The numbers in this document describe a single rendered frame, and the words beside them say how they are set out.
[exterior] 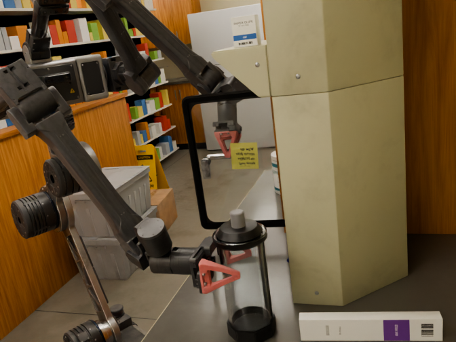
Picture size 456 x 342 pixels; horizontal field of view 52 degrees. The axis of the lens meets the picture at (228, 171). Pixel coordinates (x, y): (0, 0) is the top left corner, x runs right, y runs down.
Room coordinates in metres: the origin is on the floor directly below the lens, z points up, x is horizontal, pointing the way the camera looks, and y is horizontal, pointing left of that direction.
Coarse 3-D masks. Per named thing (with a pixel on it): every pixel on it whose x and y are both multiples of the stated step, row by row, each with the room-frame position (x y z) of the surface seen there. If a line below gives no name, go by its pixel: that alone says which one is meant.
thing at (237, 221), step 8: (232, 216) 0.84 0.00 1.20; (240, 216) 0.83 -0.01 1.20; (224, 224) 0.86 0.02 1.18; (232, 224) 0.84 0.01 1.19; (240, 224) 0.83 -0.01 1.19; (248, 224) 0.85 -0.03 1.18; (256, 224) 0.84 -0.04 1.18; (224, 232) 0.83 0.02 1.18; (232, 232) 0.82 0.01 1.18; (240, 232) 0.81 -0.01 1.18; (248, 232) 0.81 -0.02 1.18; (256, 232) 0.82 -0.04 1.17; (224, 240) 0.81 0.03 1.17; (232, 240) 0.81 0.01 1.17; (240, 240) 0.80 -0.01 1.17
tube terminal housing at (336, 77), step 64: (320, 0) 0.89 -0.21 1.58; (384, 0) 0.95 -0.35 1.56; (320, 64) 0.89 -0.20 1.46; (384, 64) 0.95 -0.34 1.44; (320, 128) 0.89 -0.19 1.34; (384, 128) 0.95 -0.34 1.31; (320, 192) 0.90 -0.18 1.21; (384, 192) 0.94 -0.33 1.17; (320, 256) 0.90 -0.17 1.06; (384, 256) 0.94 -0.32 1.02
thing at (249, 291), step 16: (256, 240) 0.80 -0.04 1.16; (224, 256) 0.82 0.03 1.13; (240, 256) 0.80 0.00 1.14; (256, 256) 0.81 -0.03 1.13; (240, 272) 0.80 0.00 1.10; (256, 272) 0.81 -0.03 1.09; (224, 288) 0.84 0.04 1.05; (240, 288) 0.80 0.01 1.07; (256, 288) 0.81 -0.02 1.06; (240, 304) 0.80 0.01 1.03; (256, 304) 0.80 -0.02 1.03; (240, 320) 0.81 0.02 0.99; (256, 320) 0.80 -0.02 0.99
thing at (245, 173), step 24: (216, 120) 1.27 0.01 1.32; (240, 120) 1.25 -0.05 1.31; (264, 120) 1.24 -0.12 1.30; (216, 144) 1.27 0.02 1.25; (240, 144) 1.25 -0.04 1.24; (264, 144) 1.24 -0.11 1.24; (216, 168) 1.27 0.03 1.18; (240, 168) 1.26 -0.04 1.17; (264, 168) 1.24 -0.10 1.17; (216, 192) 1.28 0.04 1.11; (240, 192) 1.26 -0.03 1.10; (264, 192) 1.24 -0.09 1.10; (216, 216) 1.28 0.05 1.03; (264, 216) 1.24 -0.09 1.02
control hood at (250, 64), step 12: (228, 48) 1.02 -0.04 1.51; (240, 48) 0.94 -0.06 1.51; (252, 48) 0.93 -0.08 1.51; (264, 48) 0.92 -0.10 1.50; (216, 60) 0.96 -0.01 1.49; (228, 60) 0.95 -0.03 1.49; (240, 60) 0.94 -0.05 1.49; (252, 60) 0.93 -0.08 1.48; (264, 60) 0.93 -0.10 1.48; (240, 72) 0.94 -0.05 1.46; (252, 72) 0.93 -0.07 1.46; (264, 72) 0.93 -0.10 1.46; (252, 84) 0.93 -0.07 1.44; (264, 84) 0.93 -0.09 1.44; (264, 96) 0.93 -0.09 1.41
